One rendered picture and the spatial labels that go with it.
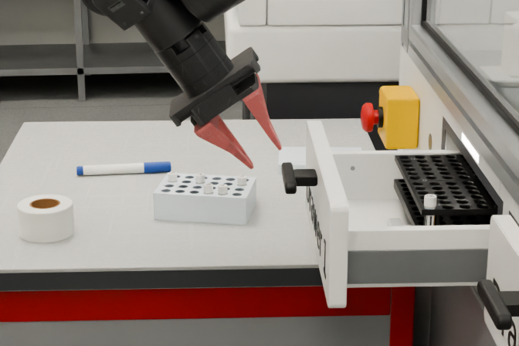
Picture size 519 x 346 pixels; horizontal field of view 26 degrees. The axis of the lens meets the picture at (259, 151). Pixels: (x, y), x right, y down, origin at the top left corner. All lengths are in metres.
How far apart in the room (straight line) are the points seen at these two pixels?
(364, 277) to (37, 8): 4.39
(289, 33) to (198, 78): 0.88
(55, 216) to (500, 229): 0.61
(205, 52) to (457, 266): 0.32
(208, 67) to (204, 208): 0.40
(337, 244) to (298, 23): 0.95
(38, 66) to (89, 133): 3.12
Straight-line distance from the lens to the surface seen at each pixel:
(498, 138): 1.09
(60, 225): 1.43
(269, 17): 1.98
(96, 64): 4.98
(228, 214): 1.47
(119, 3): 1.06
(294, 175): 1.20
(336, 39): 1.99
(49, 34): 5.43
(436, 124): 1.40
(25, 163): 1.74
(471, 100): 1.21
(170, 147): 1.78
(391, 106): 1.50
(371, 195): 1.34
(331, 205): 1.07
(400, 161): 1.28
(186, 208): 1.48
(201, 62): 1.11
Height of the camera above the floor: 1.30
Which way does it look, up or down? 18 degrees down
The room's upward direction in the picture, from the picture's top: straight up
